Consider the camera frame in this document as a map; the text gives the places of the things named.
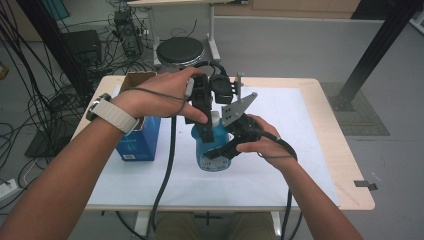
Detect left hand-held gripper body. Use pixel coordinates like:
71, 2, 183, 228
186, 72, 246, 105

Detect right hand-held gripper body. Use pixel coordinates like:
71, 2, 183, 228
221, 92, 265, 146

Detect blue bottle with white cap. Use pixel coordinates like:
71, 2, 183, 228
190, 110, 233, 173

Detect blue cardboard box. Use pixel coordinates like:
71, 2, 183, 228
115, 71, 162, 162

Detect person's right hand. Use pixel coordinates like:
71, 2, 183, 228
236, 113, 299, 173

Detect person's left hand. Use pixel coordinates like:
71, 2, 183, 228
111, 66, 210, 125

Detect white table mat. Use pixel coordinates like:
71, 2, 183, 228
87, 84, 341, 209

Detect white background desk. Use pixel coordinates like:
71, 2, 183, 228
126, 0, 250, 66

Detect black round stool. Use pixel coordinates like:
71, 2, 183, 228
155, 35, 205, 73

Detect light wooden table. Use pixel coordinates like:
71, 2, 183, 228
71, 74, 376, 240

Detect person's khaki trousers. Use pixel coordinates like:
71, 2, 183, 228
154, 211, 278, 240

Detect wristwatch with white band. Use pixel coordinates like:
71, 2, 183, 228
85, 92, 141, 136

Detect grey computer tower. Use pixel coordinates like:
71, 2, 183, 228
113, 8, 145, 58

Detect wooden cabinet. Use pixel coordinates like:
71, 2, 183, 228
214, 0, 362, 20

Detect black tape piece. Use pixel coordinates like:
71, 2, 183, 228
353, 179, 379, 192

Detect black equipment box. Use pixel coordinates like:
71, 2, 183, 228
61, 29, 103, 68

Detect black floor panel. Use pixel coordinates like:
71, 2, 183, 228
24, 129, 78, 160

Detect black slanted pole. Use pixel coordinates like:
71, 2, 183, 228
16, 0, 92, 98

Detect white power strip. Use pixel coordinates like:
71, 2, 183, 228
0, 178, 18, 202

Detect thin grey wrist cord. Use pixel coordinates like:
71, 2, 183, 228
256, 151, 295, 160
124, 86, 188, 118

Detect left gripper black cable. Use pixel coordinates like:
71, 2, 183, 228
146, 60, 229, 240

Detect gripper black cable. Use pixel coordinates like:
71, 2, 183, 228
258, 130, 304, 240
146, 60, 229, 240

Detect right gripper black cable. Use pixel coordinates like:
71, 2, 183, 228
258, 130, 304, 240

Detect black metal post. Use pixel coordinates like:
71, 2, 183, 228
329, 0, 424, 113

